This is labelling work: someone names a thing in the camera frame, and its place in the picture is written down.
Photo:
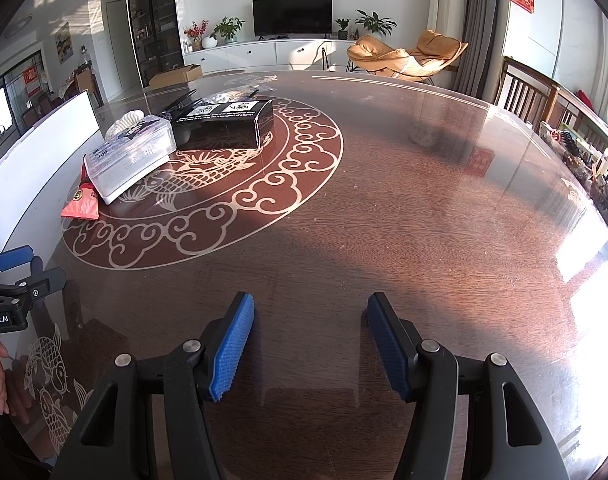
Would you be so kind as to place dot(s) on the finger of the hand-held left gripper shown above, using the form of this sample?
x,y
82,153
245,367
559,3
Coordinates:
x,y
44,282
14,258

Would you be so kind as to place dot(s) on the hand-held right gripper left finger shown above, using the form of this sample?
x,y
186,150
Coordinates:
x,y
231,347

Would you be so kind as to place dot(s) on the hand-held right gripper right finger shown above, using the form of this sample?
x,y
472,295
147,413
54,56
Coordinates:
x,y
389,347

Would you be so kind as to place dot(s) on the red packet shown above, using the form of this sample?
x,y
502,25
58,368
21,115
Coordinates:
x,y
81,205

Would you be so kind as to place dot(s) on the white cardboard box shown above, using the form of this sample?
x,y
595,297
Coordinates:
x,y
34,170

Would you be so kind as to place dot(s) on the clear plastic tissue box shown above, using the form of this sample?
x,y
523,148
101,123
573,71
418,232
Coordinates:
x,y
129,160

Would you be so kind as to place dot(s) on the black carton with white labels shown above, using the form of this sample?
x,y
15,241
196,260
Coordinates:
x,y
219,127

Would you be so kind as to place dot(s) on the person's left hand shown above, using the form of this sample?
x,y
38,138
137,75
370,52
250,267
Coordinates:
x,y
1,385

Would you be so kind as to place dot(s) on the brown cardboard box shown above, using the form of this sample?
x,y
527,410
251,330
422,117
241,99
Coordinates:
x,y
176,76

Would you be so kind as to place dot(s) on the tall dark display cabinet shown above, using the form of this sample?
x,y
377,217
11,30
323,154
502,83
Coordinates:
x,y
156,20

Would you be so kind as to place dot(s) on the vase with red flowers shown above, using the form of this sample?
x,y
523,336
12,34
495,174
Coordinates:
x,y
196,35

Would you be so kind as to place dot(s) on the wooden chair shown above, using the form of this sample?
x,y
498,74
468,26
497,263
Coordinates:
x,y
521,90
579,120

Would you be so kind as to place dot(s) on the round white vase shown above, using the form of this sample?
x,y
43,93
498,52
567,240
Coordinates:
x,y
210,42

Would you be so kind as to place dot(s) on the orange lounge chair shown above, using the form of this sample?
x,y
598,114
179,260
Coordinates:
x,y
384,55

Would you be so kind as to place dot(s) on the white television cabinet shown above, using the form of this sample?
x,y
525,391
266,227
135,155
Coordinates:
x,y
264,55

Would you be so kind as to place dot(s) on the black metal stand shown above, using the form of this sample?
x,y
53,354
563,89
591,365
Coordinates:
x,y
325,59

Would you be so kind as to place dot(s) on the bushy green potted plant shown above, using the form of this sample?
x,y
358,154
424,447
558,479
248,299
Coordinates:
x,y
229,29

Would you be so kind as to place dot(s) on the small potted plant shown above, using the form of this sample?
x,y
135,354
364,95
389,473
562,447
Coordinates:
x,y
342,27

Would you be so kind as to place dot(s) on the grey curtain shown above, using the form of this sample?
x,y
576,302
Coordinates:
x,y
479,35

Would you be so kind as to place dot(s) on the large leafy potted plant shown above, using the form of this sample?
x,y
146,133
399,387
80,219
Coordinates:
x,y
376,22

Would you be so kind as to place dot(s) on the black television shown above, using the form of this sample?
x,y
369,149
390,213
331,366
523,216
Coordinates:
x,y
291,15

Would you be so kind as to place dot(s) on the white sheer curtain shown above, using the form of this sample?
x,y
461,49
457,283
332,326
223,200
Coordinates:
x,y
446,5

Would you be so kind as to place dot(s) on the framed wall painting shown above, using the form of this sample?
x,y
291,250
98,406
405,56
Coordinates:
x,y
62,42

